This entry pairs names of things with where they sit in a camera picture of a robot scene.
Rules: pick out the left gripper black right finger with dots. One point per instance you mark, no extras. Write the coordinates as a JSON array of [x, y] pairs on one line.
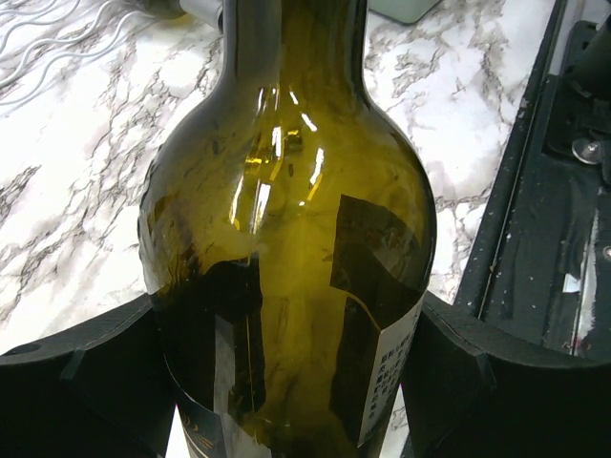
[[472, 390]]

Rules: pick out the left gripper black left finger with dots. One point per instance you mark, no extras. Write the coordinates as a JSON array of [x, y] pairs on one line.
[[97, 389]]

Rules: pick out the green bottle silver neck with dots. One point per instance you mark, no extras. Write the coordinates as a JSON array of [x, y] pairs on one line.
[[209, 11]]

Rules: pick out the clear plastic storage box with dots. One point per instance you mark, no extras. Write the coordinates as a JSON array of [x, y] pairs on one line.
[[403, 11]]

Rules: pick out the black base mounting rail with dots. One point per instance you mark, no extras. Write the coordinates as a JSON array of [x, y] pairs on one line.
[[540, 264]]

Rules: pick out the white wire wine rack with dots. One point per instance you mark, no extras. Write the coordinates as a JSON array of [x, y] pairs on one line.
[[37, 34]]

